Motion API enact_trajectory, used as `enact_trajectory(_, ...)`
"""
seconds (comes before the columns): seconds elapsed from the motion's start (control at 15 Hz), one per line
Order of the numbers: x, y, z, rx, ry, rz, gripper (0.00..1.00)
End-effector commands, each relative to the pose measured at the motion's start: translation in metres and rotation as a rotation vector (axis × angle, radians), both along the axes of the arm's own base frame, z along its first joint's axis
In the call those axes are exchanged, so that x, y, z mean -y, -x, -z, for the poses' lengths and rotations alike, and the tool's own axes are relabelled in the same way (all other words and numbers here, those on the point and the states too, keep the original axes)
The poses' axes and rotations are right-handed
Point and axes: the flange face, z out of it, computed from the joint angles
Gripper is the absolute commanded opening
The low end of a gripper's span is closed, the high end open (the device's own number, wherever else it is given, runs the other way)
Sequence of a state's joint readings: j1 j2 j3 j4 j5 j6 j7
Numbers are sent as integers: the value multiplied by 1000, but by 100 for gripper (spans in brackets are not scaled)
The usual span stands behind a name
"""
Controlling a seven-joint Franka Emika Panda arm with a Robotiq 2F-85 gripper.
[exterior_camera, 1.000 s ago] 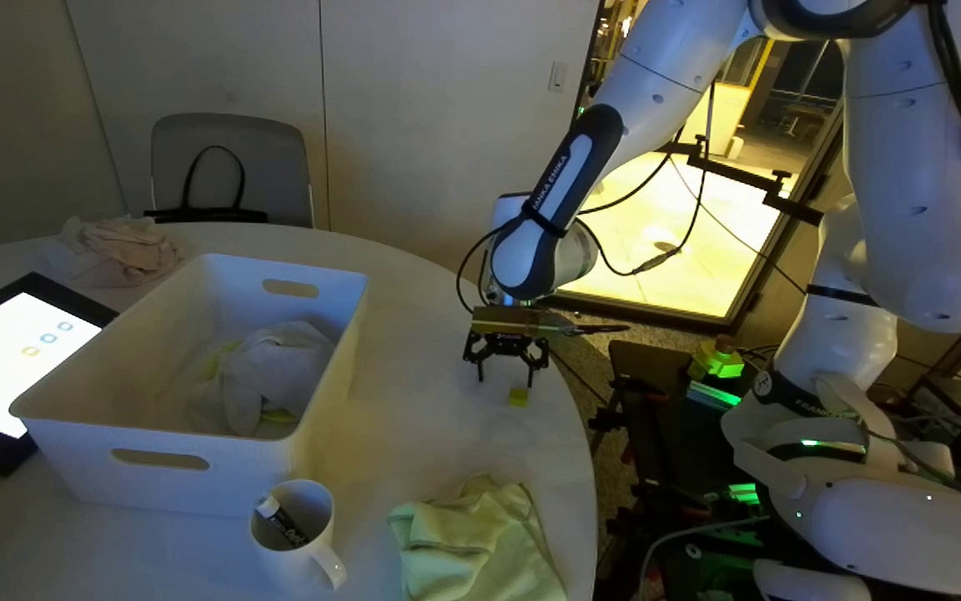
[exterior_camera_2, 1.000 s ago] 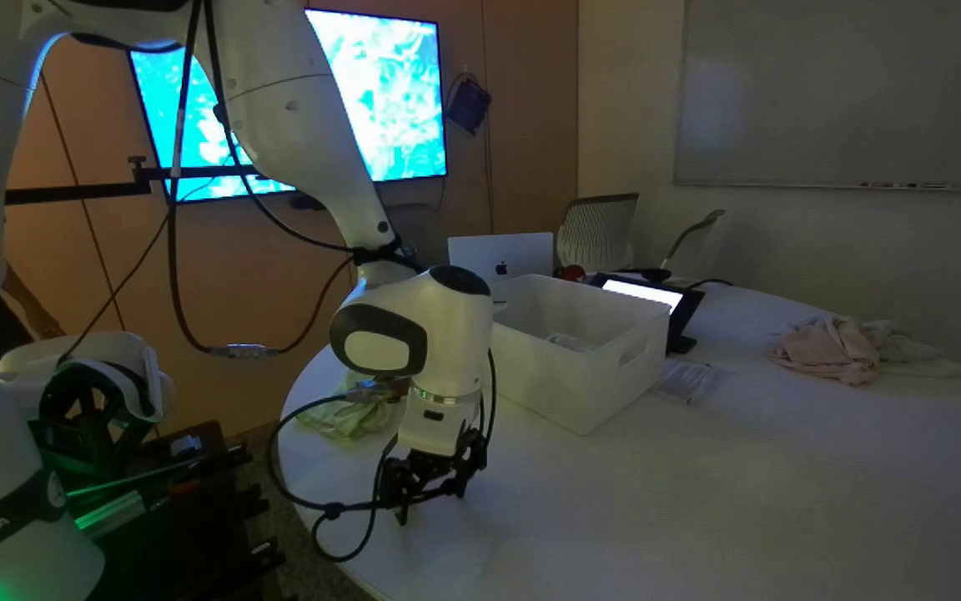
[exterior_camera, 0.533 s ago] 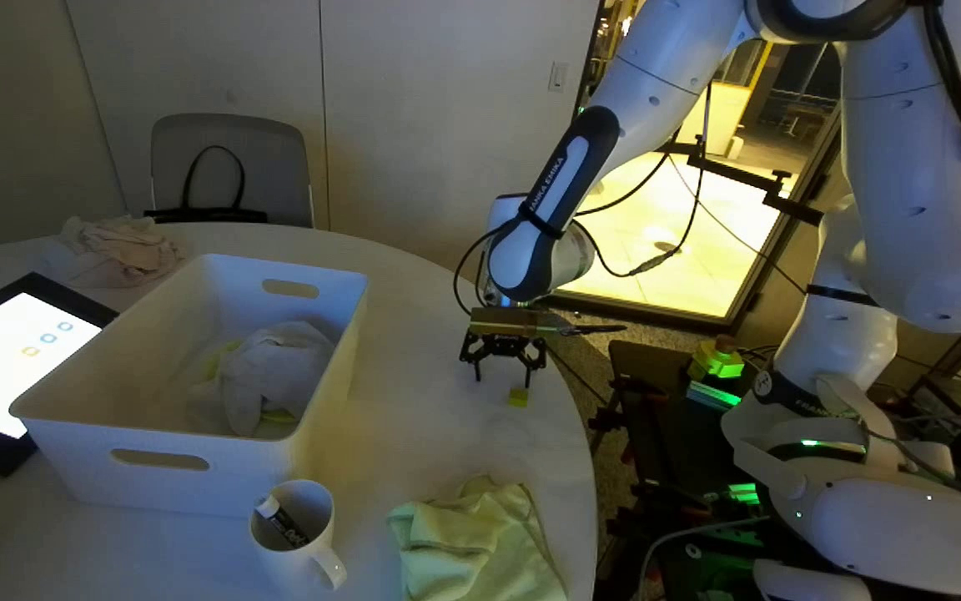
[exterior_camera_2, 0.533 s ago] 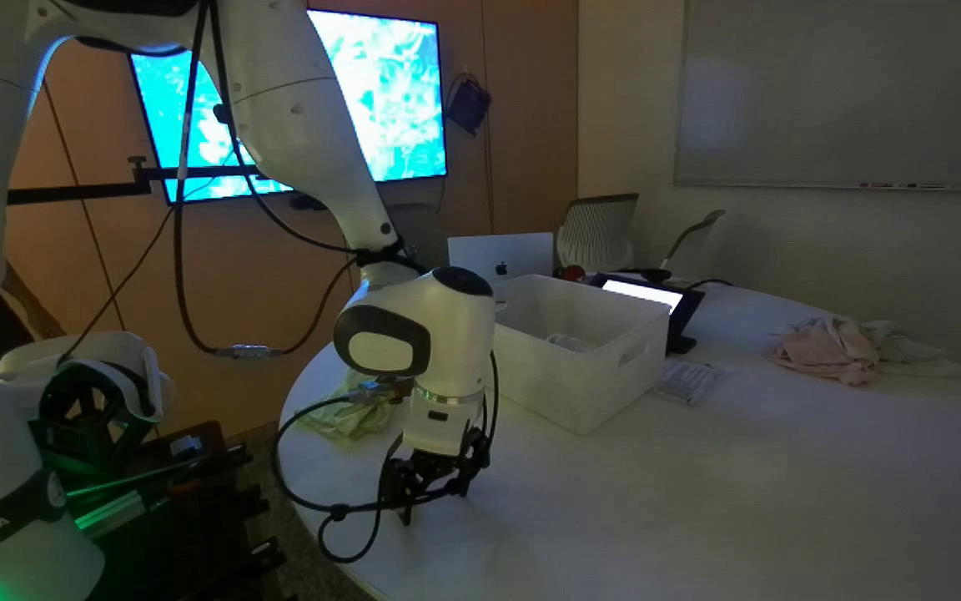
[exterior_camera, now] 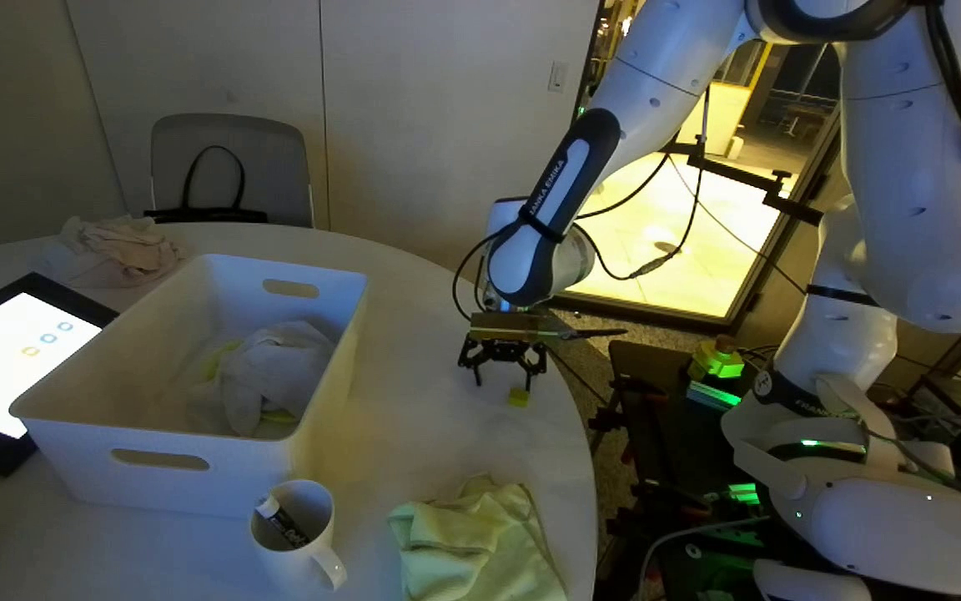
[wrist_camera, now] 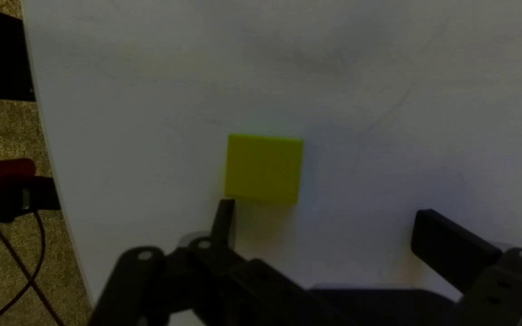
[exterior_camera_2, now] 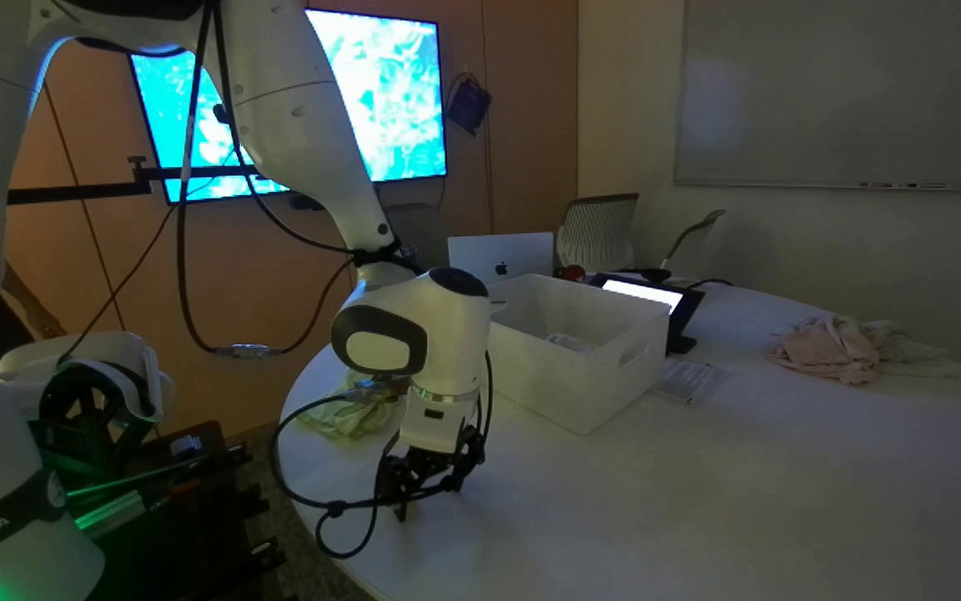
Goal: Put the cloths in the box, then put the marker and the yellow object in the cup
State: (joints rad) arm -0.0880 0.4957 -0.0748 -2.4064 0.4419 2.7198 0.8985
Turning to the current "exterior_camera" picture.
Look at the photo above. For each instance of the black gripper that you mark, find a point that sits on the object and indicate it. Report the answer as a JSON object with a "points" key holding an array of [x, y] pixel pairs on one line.
{"points": [[502, 353]]}

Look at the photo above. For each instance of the small yellow square block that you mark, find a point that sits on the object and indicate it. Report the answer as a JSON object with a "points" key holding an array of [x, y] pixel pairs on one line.
{"points": [[519, 394]]}

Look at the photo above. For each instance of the light green cloth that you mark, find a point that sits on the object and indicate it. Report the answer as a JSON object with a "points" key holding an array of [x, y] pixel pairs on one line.
{"points": [[470, 544]]}

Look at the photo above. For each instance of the white terry cloth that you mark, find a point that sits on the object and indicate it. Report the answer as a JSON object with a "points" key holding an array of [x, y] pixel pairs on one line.
{"points": [[269, 367]]}

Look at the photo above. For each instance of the black dry erase marker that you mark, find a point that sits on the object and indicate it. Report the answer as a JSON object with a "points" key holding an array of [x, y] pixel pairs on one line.
{"points": [[281, 518]]}

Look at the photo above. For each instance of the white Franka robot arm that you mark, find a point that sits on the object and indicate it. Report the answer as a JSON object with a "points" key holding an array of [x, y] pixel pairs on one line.
{"points": [[925, 167]]}

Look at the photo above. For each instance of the white plastic storage box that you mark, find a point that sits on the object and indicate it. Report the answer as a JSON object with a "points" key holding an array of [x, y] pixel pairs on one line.
{"points": [[83, 455]]}

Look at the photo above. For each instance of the white ceramic mug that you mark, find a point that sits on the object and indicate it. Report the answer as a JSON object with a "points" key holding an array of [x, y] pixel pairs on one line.
{"points": [[307, 554]]}

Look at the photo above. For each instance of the grey office chair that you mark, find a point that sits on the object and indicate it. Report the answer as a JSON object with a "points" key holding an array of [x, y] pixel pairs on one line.
{"points": [[269, 156]]}

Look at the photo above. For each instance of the pink crumpled cloth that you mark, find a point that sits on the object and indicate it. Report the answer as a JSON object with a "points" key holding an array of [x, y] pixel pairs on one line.
{"points": [[130, 245]]}

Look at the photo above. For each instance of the black tablet with lit screen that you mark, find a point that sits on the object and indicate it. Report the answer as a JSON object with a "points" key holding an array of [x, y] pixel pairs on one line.
{"points": [[3, 344]]}

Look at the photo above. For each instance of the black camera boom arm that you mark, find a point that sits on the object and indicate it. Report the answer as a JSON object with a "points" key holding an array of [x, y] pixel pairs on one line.
{"points": [[742, 173]]}

